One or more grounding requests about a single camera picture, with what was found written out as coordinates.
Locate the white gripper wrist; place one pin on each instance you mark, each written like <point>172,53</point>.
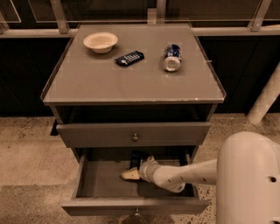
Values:
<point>146,171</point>

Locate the black rxbar chocolate bar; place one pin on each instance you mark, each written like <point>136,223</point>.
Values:
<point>137,158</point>

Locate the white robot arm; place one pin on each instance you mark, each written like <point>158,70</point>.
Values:
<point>246,174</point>

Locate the brass upper drawer knob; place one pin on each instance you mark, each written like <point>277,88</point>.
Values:
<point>135,137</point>

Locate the brass drawer knob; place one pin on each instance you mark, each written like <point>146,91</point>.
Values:
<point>135,218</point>
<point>135,137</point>

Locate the open grey middle drawer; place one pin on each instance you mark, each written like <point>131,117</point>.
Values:
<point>100,190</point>

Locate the brass middle drawer knob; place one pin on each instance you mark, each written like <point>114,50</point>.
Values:
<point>135,218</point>

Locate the closed grey upper drawer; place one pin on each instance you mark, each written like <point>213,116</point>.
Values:
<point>90,135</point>

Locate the grey drawer cabinet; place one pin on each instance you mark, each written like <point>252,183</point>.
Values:
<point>91,88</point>

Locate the blue snack bar wrapper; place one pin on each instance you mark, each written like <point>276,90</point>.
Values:
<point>129,59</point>

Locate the blue white soda can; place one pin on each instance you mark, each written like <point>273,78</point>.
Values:
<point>172,58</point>

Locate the white paper bowl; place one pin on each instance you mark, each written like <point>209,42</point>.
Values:
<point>100,42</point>

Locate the white diagonal post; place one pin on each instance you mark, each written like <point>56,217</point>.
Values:
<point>266,98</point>

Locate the metal railing frame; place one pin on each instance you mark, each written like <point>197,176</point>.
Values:
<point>62,18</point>

